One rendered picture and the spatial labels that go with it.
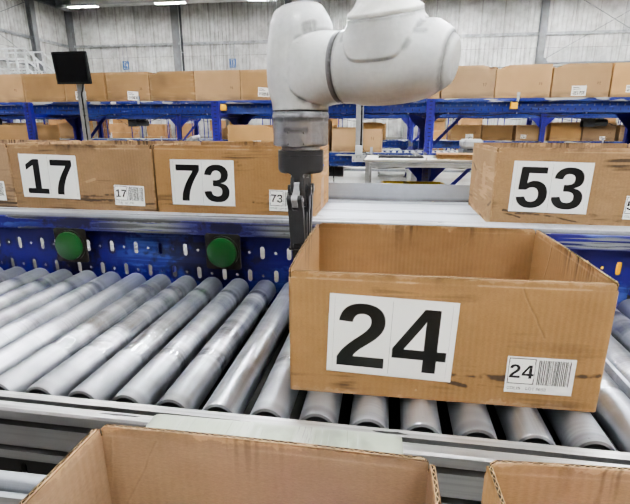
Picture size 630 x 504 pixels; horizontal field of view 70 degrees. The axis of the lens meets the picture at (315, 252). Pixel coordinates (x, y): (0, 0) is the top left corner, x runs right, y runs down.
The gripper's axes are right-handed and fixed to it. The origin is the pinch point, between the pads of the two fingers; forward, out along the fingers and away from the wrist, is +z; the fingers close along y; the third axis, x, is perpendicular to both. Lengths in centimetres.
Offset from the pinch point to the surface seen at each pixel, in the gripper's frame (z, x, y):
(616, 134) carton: -7, 448, -904
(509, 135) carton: -5, 250, -896
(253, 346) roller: 10.6, -6.1, 10.5
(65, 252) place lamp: 6, -63, -21
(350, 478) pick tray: 3.2, 12.2, 44.8
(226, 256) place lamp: 5.2, -21.6, -21.1
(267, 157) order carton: -16.8, -13.3, -28.9
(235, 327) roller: 10.9, -11.6, 3.4
